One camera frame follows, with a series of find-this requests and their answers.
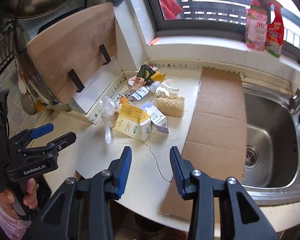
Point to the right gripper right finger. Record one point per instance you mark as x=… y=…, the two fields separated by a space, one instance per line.
x=240 y=216

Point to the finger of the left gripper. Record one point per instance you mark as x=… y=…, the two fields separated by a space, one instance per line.
x=56 y=145
x=26 y=136

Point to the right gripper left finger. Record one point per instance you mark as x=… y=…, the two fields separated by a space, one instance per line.
x=83 y=206

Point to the clear plastic bag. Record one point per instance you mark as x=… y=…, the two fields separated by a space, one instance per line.
x=108 y=115

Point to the yellow white carton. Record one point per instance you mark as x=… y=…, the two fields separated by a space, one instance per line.
x=133 y=122

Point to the orange paper cake cup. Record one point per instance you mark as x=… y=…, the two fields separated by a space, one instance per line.
x=123 y=100

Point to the clear plastic bottle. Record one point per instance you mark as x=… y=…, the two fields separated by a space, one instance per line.
x=144 y=92

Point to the white purple carton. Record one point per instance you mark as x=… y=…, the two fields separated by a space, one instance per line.
x=158 y=119

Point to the loofah sponge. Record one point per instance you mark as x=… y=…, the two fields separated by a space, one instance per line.
x=171 y=106

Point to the yellow snack packet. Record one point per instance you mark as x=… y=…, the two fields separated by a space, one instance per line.
x=158 y=76

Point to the white paper bag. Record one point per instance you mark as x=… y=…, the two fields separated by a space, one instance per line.
x=167 y=90

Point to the white rice paddle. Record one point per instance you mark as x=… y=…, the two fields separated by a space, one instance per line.
x=21 y=84

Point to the brown cardboard sheet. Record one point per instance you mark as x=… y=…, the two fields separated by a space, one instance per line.
x=216 y=142

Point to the stainless steel sink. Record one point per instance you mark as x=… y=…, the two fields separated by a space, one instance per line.
x=272 y=165

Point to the wooden cutting board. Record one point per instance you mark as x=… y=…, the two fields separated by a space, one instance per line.
x=73 y=43

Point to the beige crumpled carton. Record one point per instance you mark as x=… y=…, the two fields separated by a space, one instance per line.
x=135 y=83

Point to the dark green packet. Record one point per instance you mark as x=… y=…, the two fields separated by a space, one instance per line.
x=145 y=72

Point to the chrome faucet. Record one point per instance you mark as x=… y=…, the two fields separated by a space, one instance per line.
x=294 y=101

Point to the pink detergent refill pouch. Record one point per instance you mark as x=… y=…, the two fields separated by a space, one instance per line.
x=256 y=26

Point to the red spray bottle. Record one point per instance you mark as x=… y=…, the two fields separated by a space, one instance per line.
x=275 y=31

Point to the black utensil rail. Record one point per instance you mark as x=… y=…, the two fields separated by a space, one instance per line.
x=6 y=45

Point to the window frame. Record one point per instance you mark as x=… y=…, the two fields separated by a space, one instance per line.
x=221 y=18

